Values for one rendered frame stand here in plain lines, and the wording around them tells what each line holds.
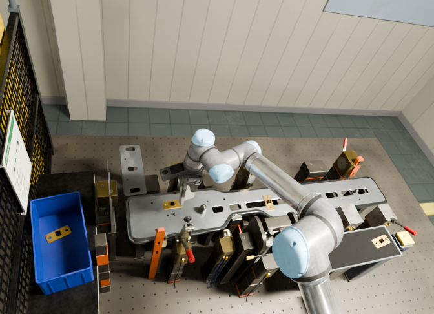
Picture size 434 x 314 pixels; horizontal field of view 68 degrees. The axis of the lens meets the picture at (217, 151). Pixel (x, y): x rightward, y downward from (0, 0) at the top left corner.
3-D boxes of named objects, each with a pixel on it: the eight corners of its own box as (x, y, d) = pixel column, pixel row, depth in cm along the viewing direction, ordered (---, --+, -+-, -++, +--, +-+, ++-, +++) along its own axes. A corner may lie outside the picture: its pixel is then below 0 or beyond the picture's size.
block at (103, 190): (117, 218, 166) (115, 179, 139) (117, 232, 161) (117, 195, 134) (100, 220, 163) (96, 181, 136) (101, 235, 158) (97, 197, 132)
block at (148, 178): (152, 199, 178) (157, 169, 157) (155, 218, 171) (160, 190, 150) (139, 201, 175) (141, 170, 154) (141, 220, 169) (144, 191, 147)
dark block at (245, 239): (225, 268, 162) (250, 231, 131) (228, 282, 158) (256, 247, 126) (216, 270, 160) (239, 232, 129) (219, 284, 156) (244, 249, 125)
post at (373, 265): (352, 265, 179) (403, 230, 146) (359, 279, 175) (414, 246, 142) (341, 268, 177) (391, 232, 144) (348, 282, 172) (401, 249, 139)
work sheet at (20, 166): (31, 165, 125) (11, 106, 102) (26, 216, 112) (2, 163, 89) (26, 165, 124) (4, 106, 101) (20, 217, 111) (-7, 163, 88)
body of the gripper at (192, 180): (199, 187, 130) (208, 169, 122) (178, 187, 127) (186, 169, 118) (195, 171, 135) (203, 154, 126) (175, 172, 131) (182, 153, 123)
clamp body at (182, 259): (177, 267, 157) (189, 235, 131) (181, 287, 152) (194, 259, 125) (165, 269, 155) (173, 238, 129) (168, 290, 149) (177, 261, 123)
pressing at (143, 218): (368, 172, 188) (369, 170, 187) (390, 205, 175) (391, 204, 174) (124, 197, 142) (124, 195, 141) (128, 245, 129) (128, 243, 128)
